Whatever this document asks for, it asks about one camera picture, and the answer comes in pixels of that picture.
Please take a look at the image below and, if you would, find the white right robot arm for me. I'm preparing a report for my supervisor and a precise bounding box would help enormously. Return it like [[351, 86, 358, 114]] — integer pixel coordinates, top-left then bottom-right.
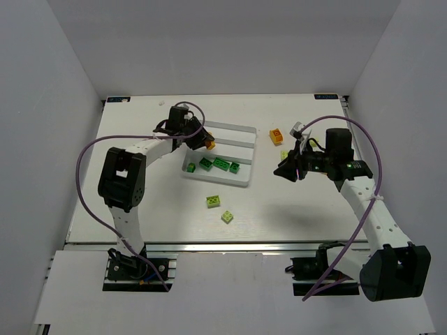
[[274, 128, 431, 302]]

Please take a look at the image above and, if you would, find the blue label sticker left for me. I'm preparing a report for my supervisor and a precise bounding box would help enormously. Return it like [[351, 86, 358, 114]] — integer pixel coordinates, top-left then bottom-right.
[[106, 96, 131, 103]]

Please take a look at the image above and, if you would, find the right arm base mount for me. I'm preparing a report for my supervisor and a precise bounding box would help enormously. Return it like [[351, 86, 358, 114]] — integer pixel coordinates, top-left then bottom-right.
[[284, 241, 360, 297]]

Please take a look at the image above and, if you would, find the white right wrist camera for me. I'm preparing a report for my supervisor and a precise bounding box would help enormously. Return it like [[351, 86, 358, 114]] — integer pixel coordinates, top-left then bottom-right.
[[290, 121, 312, 154]]

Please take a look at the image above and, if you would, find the yellow orange long lego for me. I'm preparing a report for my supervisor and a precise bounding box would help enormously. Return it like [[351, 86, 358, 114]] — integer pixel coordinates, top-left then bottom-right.
[[205, 141, 215, 150]]

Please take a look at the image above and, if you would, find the dark green lego brick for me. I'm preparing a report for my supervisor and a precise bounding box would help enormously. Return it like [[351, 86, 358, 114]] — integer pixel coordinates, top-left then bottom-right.
[[199, 157, 213, 171]]

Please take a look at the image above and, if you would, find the blue label sticker right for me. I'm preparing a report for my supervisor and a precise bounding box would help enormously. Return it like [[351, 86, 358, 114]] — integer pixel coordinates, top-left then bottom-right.
[[314, 94, 339, 100]]

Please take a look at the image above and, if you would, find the dark green long lego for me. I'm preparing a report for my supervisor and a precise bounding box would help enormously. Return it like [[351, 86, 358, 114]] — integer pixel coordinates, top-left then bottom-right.
[[213, 157, 230, 172]]

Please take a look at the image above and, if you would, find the white divided sorting tray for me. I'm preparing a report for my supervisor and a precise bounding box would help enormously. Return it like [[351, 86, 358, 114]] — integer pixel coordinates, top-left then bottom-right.
[[182, 121, 256, 187]]

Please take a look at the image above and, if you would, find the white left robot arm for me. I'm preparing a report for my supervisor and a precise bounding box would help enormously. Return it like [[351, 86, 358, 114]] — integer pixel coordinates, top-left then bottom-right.
[[98, 105, 214, 257]]

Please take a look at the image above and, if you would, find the blue label sticker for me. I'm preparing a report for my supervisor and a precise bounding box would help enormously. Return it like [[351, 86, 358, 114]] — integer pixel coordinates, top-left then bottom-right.
[[314, 94, 339, 100], [106, 96, 131, 103]]

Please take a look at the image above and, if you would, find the green lego with orange print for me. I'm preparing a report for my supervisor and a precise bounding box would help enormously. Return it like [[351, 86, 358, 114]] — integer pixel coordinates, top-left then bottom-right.
[[186, 163, 196, 173]]

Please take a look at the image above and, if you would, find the aluminium table rail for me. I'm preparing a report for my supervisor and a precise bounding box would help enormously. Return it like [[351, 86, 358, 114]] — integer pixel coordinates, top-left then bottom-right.
[[64, 241, 369, 253]]

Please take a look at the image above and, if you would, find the orange tall lego brick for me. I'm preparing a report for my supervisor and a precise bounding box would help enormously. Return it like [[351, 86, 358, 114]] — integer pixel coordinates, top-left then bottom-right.
[[269, 128, 284, 145]]

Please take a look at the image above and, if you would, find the dark green small lego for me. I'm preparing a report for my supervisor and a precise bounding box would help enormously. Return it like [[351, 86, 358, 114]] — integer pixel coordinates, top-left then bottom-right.
[[229, 162, 240, 174]]

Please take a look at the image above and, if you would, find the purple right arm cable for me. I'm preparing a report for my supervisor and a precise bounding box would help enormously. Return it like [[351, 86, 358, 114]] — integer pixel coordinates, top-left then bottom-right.
[[301, 115, 383, 303]]

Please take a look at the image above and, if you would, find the lime green lego brick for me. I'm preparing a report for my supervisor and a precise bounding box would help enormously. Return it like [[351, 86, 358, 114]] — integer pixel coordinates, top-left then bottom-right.
[[206, 195, 221, 209]]

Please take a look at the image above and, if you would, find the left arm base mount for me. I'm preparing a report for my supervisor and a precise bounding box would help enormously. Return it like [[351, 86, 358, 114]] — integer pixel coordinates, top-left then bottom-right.
[[102, 248, 177, 293]]

